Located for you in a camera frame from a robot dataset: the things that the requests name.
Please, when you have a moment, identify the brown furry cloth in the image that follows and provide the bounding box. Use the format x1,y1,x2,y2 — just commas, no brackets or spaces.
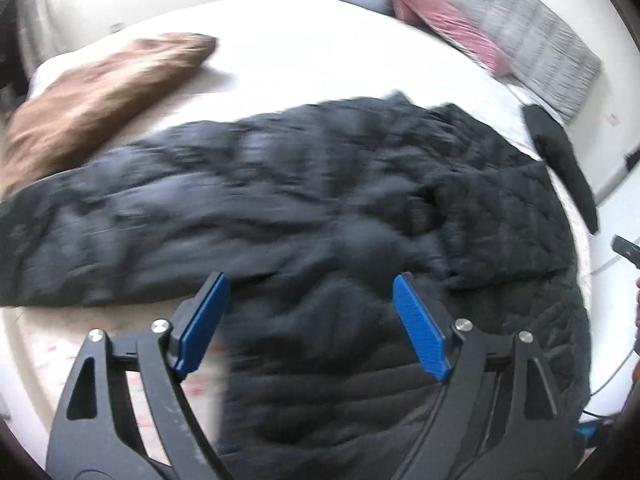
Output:
0,32,219,197

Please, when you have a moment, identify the black cloth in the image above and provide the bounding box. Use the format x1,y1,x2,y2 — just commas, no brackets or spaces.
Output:
521,104,600,235

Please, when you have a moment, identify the grey cable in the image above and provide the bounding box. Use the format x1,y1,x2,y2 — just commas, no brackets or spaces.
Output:
579,345,640,420

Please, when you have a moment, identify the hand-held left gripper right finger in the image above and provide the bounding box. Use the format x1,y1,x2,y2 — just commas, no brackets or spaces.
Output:
392,272,587,480

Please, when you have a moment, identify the pink cloth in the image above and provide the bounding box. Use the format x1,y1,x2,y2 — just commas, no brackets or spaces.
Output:
367,0,508,77

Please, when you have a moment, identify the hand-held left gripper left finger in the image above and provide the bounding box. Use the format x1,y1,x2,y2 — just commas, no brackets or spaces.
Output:
47,271,232,480

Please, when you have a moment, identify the white bed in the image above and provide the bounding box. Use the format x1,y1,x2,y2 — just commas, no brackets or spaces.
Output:
0,0,640,466

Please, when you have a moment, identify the black puffer jacket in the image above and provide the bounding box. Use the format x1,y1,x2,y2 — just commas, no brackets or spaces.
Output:
0,90,593,480

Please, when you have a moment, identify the grey textured blanket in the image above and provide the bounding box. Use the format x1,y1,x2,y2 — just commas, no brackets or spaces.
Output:
400,0,602,123

